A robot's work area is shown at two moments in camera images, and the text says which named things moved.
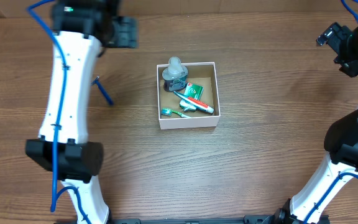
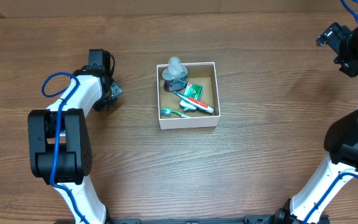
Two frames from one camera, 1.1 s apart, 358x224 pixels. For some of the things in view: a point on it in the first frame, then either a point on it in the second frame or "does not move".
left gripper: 124,32 to 112,94
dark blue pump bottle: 174,77 does not move
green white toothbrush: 168,112 does not move
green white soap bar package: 194,91 does not move
